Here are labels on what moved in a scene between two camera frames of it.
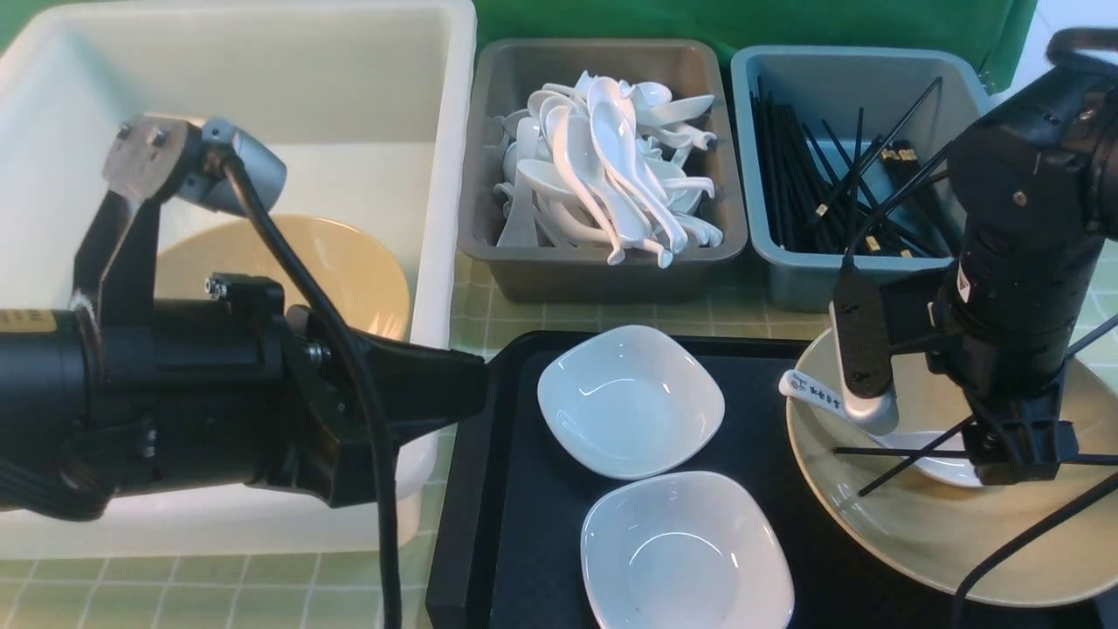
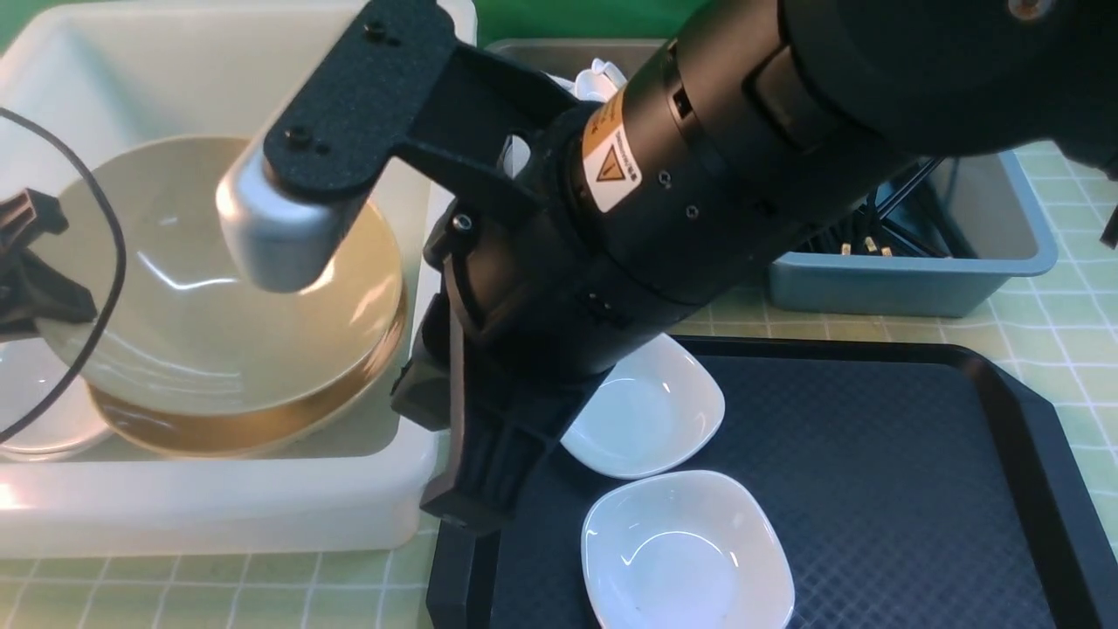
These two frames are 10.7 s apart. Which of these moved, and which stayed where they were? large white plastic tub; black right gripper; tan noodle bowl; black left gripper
Moved: black right gripper; black left gripper; tan noodle bowl
Stayed: large white plastic tub
